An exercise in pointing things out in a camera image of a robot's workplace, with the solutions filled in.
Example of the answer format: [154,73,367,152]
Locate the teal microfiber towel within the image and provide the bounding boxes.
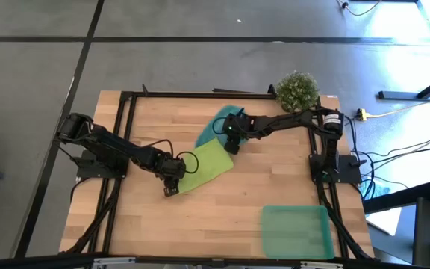
[194,104,254,149]

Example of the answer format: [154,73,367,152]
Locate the lime green microfiber towel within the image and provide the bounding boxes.
[176,137,235,194]

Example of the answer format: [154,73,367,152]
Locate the green mesh basket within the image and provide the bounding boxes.
[261,204,336,260]

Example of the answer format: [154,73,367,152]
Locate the small artificial potted plant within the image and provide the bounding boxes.
[275,70,320,114]

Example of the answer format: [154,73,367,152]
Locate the black desk leg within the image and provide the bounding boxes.
[378,69,430,101]

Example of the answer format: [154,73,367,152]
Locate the black desk beam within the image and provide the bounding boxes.
[363,181,430,214]

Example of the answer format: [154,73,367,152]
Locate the white paper sheet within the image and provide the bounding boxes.
[366,206,403,237]

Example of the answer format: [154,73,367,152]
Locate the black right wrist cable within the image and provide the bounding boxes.
[211,108,246,136]

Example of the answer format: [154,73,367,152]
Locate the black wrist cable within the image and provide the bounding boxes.
[175,150,201,176]
[211,108,246,136]

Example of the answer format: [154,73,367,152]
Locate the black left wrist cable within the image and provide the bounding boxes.
[175,150,201,176]

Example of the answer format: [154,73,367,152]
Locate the black aluminium table frame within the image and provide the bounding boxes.
[60,84,375,262]

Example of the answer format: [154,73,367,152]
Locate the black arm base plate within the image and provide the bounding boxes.
[75,149,130,179]
[309,153,364,185]

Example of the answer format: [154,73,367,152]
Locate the white power cord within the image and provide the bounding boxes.
[366,90,430,119]

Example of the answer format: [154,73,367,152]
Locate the black floor cable with plug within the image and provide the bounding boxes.
[336,0,383,17]

